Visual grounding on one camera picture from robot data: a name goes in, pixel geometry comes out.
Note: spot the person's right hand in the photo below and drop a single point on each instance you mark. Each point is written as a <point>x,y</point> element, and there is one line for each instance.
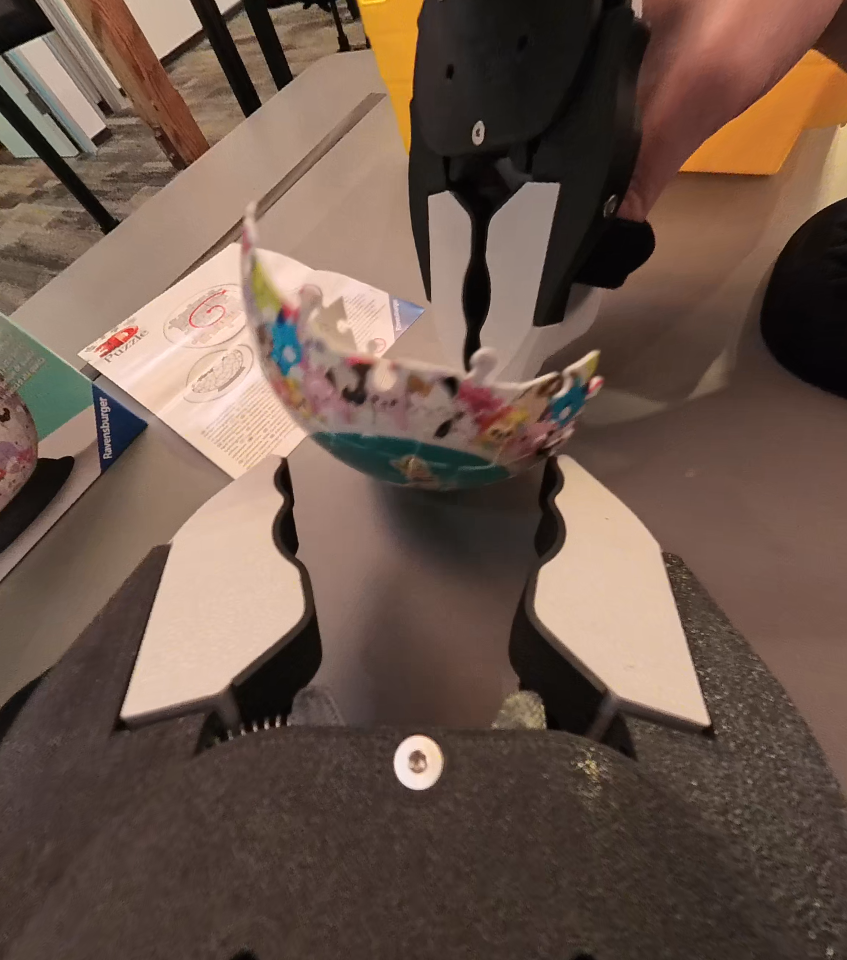
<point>724,60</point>

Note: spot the yellow storage bin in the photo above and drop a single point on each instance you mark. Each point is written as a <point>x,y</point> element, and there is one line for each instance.
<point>784,128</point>

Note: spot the white instruction leaflet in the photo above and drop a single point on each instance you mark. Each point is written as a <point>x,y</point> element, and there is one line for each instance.
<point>199,360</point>

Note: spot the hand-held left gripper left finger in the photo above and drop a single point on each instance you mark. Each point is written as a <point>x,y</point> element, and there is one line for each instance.
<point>221,615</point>

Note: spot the wooden post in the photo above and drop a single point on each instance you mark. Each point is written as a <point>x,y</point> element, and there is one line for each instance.
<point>146,75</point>

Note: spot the black chair armrest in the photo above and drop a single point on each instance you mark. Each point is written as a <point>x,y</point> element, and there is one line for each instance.
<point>844,300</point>

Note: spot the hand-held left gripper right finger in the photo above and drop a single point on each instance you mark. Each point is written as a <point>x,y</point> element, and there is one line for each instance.
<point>619,615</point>

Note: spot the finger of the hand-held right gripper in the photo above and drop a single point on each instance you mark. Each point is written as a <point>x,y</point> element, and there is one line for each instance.
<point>451,240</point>
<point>521,270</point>

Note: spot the assembled white puzzle section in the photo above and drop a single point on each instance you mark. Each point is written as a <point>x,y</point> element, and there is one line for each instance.
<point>394,398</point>

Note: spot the colourful puzzle box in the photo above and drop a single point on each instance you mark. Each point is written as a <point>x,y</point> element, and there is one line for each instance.
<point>4,450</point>

